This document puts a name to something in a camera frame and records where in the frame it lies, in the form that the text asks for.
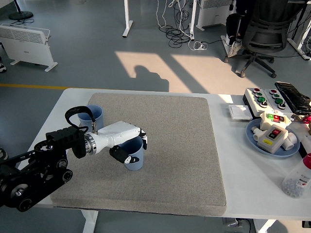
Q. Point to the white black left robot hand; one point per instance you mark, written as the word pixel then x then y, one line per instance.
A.
pixel 119 132

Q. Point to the blue ribbed plastic cup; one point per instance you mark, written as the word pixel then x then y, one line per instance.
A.
pixel 98 116
pixel 135 167

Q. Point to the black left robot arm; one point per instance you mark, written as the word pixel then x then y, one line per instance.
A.
pixel 48 157

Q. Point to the white push-button control box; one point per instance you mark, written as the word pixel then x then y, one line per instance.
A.
pixel 252 103

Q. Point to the grey-brown foam mat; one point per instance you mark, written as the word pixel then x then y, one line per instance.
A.
pixel 170 157

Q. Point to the white table leg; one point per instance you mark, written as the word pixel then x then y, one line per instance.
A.
pixel 89 222
pixel 263 227

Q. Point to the white desk leg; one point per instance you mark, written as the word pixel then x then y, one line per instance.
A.
pixel 127 19
pixel 298 46
pixel 192 19

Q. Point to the grey white shoe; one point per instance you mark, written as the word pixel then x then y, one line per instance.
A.
pixel 2 153

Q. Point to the large white panel heater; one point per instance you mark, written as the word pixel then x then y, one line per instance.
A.
pixel 26 48

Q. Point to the white black shoe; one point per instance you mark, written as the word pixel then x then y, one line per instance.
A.
pixel 2 67

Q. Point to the blue round plate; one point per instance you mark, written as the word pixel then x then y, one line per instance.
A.
pixel 252 143

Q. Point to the white plastic pipe fitting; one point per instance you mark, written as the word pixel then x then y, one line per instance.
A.
pixel 291 142
pixel 257 133

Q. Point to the white green-red button box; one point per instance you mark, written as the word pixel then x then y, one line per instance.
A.
pixel 266 122

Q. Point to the black fan stand base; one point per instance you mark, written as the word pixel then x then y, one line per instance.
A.
pixel 21 15

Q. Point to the person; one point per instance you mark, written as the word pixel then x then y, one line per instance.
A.
pixel 233 26

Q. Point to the black mesh office chair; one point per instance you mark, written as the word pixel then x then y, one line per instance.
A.
pixel 264 31

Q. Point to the black wrapped keyboard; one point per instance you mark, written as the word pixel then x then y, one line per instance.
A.
pixel 294 97

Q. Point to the clear bottle with red cap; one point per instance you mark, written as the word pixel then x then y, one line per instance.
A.
pixel 297 179

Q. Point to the red small object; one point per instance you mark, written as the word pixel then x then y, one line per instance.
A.
pixel 307 120

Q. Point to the white wall switch plate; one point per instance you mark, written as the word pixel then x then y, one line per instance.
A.
pixel 239 112

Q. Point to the white red-black start-stop switch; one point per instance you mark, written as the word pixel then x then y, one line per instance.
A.
pixel 271 140

